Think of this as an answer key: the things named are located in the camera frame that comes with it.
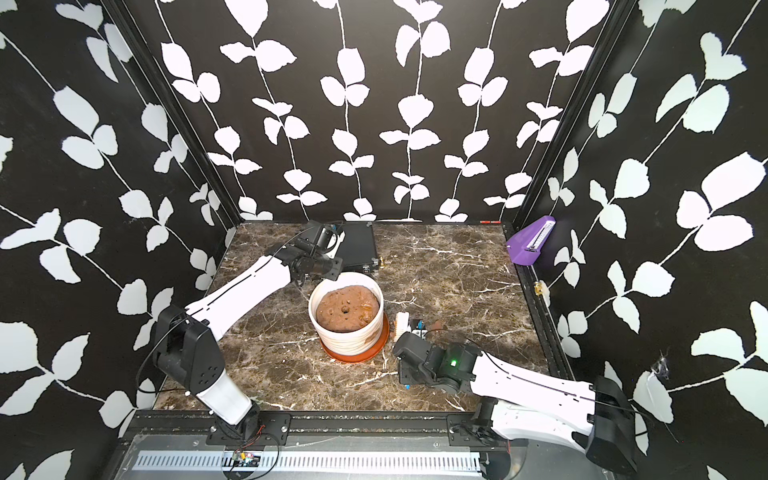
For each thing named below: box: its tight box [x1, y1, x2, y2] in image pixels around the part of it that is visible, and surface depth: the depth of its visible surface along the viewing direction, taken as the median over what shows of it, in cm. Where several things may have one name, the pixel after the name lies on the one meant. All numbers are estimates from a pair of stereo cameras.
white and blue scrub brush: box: [394, 312, 411, 341], surface depth 80 cm
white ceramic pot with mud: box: [308, 272, 385, 356], surface depth 85 cm
